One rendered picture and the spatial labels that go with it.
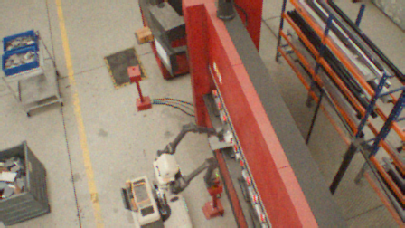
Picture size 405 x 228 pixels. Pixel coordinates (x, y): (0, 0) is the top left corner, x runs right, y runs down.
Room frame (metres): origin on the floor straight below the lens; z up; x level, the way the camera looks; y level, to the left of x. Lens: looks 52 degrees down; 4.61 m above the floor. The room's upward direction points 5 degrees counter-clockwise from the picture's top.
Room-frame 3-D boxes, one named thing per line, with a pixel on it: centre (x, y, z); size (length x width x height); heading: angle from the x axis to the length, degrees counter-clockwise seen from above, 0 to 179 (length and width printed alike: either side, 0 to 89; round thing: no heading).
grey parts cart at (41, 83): (4.32, 2.65, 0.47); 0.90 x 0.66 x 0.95; 15
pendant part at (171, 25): (3.55, 0.29, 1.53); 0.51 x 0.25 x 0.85; 25
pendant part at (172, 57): (3.47, 0.35, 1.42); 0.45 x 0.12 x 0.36; 25
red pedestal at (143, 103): (3.84, 0.91, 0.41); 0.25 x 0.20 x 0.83; 100
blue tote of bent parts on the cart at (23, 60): (4.15, 2.62, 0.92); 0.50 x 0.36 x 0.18; 105
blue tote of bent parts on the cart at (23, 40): (4.56, 2.71, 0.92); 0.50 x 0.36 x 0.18; 105
